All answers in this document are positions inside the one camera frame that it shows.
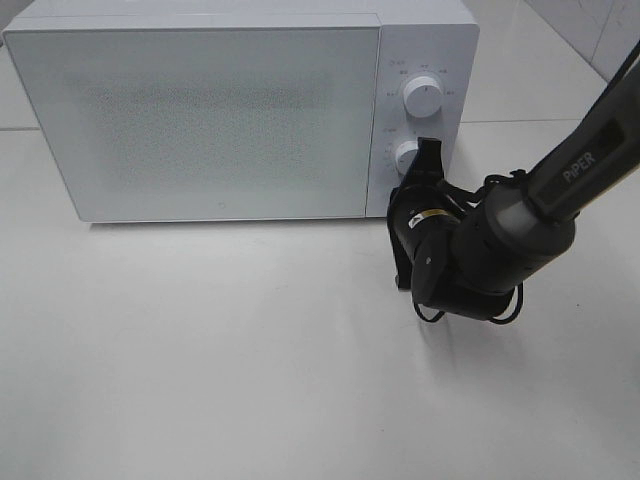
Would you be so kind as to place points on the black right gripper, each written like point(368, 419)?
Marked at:
point(417, 208)

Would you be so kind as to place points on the white round knob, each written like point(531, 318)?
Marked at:
point(422, 95)
point(404, 155)

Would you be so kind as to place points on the white microwave door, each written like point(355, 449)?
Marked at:
point(205, 125)

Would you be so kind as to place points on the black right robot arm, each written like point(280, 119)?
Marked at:
point(469, 253)

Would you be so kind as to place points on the white microwave oven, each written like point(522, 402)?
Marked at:
point(414, 37)

